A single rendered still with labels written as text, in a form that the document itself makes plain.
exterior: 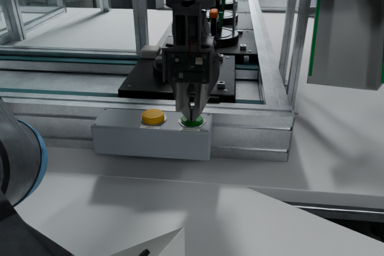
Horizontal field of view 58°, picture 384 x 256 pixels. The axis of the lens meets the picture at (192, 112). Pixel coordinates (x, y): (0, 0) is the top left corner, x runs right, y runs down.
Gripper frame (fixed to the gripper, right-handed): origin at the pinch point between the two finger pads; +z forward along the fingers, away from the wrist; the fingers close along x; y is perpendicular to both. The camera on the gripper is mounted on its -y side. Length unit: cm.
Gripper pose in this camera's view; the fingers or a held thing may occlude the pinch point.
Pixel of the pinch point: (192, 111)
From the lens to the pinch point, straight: 60.6
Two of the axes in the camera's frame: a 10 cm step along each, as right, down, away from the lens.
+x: 9.9, 0.5, -1.0
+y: -1.1, 4.7, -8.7
